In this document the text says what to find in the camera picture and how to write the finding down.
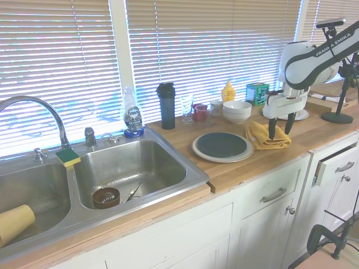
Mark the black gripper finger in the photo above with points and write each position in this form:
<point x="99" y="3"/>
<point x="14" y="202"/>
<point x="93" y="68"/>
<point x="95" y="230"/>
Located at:
<point x="272" y="127"/>
<point x="289" y="123"/>

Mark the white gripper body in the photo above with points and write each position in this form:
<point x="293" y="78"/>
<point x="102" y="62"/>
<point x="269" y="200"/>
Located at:
<point x="283" y="105"/>

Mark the yellow cloth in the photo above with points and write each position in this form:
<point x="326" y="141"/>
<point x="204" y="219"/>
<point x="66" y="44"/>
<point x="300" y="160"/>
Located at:
<point x="262" y="140"/>

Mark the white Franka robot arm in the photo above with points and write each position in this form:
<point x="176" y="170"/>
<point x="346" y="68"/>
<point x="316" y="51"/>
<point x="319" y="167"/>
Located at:
<point x="297" y="67"/>

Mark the dark blue plate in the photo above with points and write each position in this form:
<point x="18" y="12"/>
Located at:
<point x="221" y="145"/>

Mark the dark plate with white rim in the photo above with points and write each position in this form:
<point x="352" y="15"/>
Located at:
<point x="218" y="160"/>

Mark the green cardboard box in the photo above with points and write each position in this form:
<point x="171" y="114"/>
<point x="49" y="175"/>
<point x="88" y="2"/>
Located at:
<point x="256" y="93"/>

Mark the wooden tray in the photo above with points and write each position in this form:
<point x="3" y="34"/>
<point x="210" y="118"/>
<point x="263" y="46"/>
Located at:
<point x="319" y="106"/>

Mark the white bowl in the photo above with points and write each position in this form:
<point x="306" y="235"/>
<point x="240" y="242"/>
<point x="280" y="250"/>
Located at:
<point x="237" y="119"/>
<point x="237" y="107"/>

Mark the white rolled napkin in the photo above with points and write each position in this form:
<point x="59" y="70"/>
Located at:
<point x="322" y="97"/>

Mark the yellow mustard bottle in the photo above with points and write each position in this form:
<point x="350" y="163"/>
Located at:
<point x="228" y="93"/>

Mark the small patterned ceramic cup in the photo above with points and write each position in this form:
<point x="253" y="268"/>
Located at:
<point x="216" y="109"/>

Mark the clear plastic cup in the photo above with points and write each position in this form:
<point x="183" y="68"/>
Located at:
<point x="206" y="115"/>

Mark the open white drawer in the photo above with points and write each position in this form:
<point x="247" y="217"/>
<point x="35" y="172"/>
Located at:
<point x="336" y="173"/>

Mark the red cup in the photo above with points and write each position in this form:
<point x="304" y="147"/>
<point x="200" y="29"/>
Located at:
<point x="197" y="113"/>

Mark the round metal cabinet knob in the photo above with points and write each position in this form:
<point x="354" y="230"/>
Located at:
<point x="291" y="210"/>
<point x="347" y="178"/>

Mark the clear stemmed glass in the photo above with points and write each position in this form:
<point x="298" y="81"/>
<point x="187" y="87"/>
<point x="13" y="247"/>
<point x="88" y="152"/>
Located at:
<point x="186" y="107"/>

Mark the narrow white window blind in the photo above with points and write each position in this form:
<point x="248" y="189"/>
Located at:
<point x="311" y="19"/>

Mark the wide white window blind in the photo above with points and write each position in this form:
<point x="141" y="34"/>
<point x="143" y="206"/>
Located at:
<point x="210" y="50"/>
<point x="56" y="56"/>

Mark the black shaker bottle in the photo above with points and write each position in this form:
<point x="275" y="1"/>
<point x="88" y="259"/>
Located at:
<point x="167" y="109"/>

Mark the black clamp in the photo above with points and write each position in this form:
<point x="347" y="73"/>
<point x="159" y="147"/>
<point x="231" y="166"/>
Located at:
<point x="317" y="232"/>

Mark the clear Dawn soap bottle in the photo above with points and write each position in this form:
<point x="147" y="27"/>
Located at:
<point x="133" y="115"/>

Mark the white kitchen cabinet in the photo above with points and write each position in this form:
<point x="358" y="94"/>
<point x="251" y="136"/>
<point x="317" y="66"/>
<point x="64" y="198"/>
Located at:
<point x="182" y="238"/>

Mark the light wooden board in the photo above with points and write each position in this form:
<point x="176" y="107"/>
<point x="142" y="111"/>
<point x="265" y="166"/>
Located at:
<point x="325" y="262"/>

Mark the stainless steel double sink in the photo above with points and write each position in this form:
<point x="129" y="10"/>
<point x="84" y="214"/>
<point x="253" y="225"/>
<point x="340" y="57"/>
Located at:
<point x="131" y="165"/>

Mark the metal utensils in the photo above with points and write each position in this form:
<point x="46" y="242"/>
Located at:
<point x="131" y="193"/>

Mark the brown bowl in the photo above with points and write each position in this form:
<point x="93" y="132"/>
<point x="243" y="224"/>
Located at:
<point x="106" y="199"/>

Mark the yellow green sponge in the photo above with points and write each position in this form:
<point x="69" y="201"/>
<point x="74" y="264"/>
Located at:
<point x="67" y="157"/>

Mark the chrome gooseneck faucet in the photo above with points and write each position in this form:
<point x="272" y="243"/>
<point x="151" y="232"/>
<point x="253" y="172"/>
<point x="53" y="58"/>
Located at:
<point x="57" y="120"/>

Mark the chrome sink knob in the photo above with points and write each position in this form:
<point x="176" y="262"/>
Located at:
<point x="38" y="155"/>

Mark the yellow plastic cup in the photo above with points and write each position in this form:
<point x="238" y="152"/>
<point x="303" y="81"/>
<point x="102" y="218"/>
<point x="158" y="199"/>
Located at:
<point x="15" y="224"/>

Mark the black camera stand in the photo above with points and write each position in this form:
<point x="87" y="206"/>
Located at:
<point x="336" y="117"/>

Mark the grey stereo camera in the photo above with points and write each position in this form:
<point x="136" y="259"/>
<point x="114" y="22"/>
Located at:
<point x="331" y="22"/>

